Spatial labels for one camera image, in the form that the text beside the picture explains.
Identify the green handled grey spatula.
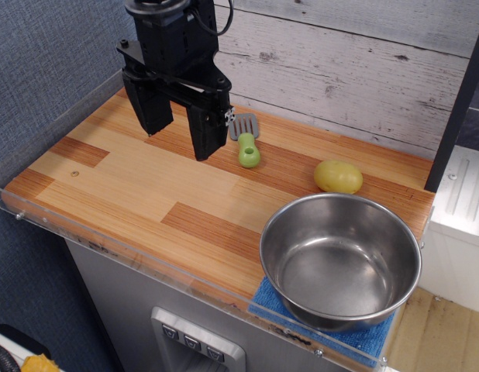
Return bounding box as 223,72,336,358
229,113,260,168

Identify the silver dispenser panel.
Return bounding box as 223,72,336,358
151,306,246,371

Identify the yellow potato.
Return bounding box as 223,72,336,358
314,160,364,194

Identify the blue cloth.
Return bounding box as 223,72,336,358
248,278,393,370

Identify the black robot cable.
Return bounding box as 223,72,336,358
187,0,235,38

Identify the stainless steel pot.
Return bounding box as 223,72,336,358
259,193,422,332

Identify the grey toy fridge cabinet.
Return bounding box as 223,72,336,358
67,242,375,371

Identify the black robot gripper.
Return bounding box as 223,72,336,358
117,1,233,161

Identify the clear acrylic guard rail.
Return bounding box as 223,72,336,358
0,54,432,371

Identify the white toy sink unit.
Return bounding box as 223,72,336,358
419,146,479,312

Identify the black right vertical post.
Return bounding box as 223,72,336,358
424,34,479,192

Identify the black braided hose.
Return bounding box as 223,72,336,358
0,341,22,372

